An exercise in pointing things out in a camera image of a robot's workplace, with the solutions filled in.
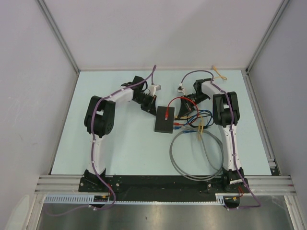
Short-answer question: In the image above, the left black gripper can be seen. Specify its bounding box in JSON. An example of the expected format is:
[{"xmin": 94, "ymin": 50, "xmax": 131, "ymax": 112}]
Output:
[{"xmin": 133, "ymin": 93, "xmax": 157, "ymax": 116}]

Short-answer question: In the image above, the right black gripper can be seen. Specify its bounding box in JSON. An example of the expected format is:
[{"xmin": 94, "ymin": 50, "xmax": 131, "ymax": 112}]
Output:
[{"xmin": 177, "ymin": 92, "xmax": 209, "ymax": 119}]

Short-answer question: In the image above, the black network switch box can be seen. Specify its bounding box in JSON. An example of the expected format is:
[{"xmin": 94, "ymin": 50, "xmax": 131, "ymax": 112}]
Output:
[{"xmin": 154, "ymin": 106, "xmax": 175, "ymax": 134}]

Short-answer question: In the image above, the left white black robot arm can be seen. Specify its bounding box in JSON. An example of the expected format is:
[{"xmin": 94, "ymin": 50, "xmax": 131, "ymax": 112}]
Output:
[{"xmin": 84, "ymin": 76, "xmax": 161, "ymax": 192}]

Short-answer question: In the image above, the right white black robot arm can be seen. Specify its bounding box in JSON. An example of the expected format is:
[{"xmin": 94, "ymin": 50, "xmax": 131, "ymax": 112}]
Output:
[{"xmin": 178, "ymin": 79, "xmax": 244, "ymax": 192}]

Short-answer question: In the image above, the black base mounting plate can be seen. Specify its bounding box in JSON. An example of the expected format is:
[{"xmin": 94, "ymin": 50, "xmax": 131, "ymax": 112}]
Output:
[{"xmin": 78, "ymin": 172, "xmax": 249, "ymax": 202}]

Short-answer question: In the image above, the red patch cable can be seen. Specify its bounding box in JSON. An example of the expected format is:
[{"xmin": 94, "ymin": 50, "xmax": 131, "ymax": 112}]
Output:
[{"xmin": 164, "ymin": 96, "xmax": 200, "ymax": 126}]

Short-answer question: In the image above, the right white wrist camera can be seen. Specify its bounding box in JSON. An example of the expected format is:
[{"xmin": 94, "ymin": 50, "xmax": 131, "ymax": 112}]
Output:
[{"xmin": 177, "ymin": 83, "xmax": 186, "ymax": 95}]

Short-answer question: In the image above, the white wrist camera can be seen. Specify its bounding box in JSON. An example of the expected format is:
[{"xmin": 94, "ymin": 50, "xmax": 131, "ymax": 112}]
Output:
[
  {"xmin": 177, "ymin": 83, "xmax": 186, "ymax": 95},
  {"xmin": 148, "ymin": 84, "xmax": 161, "ymax": 96}
]

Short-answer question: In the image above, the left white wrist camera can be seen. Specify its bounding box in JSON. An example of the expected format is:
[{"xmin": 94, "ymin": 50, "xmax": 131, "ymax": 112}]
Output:
[{"xmin": 148, "ymin": 84, "xmax": 161, "ymax": 96}]

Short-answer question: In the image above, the blue patch cable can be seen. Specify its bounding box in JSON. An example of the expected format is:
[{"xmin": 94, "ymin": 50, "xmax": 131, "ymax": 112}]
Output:
[{"xmin": 173, "ymin": 109, "xmax": 214, "ymax": 131}]

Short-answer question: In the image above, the grey coiled network cable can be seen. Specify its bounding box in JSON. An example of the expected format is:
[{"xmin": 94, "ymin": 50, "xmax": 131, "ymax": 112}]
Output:
[{"xmin": 168, "ymin": 128, "xmax": 225, "ymax": 181}]

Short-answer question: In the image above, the slotted grey cable duct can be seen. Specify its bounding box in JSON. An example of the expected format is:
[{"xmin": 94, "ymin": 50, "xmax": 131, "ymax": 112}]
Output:
[{"xmin": 44, "ymin": 194, "xmax": 224, "ymax": 206}]

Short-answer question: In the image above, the aluminium front frame rail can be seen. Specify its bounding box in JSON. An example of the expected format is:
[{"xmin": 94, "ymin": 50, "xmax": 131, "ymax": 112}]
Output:
[{"xmin": 35, "ymin": 175, "xmax": 296, "ymax": 196}]

